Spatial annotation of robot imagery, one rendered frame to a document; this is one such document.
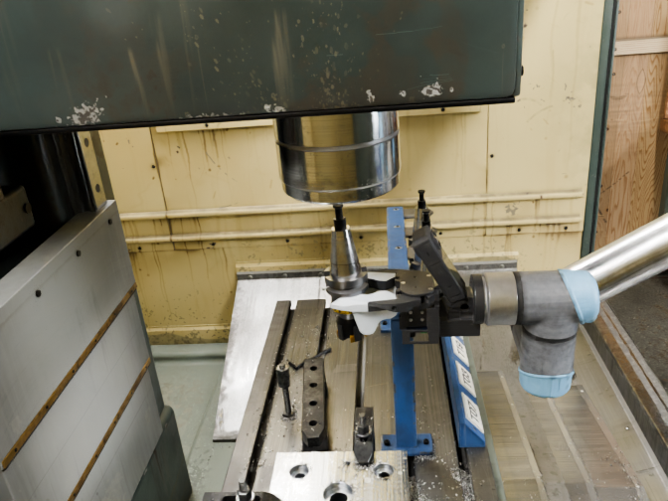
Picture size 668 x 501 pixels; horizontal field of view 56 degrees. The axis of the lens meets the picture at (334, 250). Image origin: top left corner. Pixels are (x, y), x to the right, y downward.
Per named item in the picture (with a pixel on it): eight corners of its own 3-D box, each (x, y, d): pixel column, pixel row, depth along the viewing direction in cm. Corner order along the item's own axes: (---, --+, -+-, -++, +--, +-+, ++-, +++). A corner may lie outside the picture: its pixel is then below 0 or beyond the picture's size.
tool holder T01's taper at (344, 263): (329, 266, 91) (323, 223, 88) (359, 262, 91) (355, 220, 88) (330, 280, 87) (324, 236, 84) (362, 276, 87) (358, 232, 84)
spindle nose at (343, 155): (282, 171, 91) (271, 87, 86) (393, 161, 91) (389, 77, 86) (279, 212, 77) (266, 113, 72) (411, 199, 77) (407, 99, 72)
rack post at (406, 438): (431, 436, 125) (428, 306, 113) (433, 456, 120) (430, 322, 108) (381, 437, 126) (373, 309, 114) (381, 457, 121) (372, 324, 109)
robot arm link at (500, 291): (519, 287, 84) (508, 260, 91) (483, 288, 84) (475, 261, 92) (516, 335, 87) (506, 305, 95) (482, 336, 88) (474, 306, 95)
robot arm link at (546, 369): (559, 358, 101) (565, 298, 97) (578, 404, 91) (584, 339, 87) (509, 359, 102) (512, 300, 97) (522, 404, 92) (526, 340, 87)
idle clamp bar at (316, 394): (326, 380, 144) (324, 356, 142) (328, 462, 121) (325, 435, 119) (305, 382, 144) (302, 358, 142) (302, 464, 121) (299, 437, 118)
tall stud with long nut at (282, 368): (295, 410, 136) (289, 360, 130) (294, 418, 133) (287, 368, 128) (283, 411, 136) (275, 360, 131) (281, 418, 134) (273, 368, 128)
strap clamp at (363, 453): (376, 450, 123) (372, 388, 116) (376, 504, 111) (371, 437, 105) (359, 450, 123) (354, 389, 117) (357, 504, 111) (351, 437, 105)
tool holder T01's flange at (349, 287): (325, 279, 93) (323, 263, 92) (366, 274, 93) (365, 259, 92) (326, 300, 87) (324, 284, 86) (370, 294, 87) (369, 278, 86)
